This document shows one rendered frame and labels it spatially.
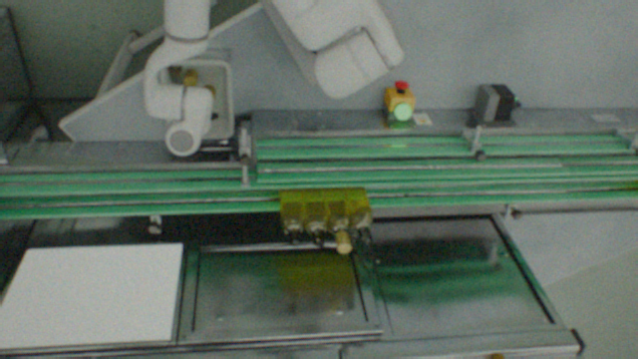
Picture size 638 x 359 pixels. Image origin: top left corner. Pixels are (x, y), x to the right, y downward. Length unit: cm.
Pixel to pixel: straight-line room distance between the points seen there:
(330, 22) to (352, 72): 10
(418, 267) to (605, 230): 93
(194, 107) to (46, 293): 60
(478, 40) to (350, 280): 74
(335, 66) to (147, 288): 72
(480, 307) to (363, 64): 73
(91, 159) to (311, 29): 78
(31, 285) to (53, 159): 34
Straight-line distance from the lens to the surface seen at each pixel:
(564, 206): 183
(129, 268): 143
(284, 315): 128
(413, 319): 136
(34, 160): 157
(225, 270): 138
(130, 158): 150
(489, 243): 163
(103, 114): 155
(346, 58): 99
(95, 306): 136
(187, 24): 104
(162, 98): 114
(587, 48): 171
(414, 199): 150
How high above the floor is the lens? 207
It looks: 53 degrees down
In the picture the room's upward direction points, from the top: 169 degrees clockwise
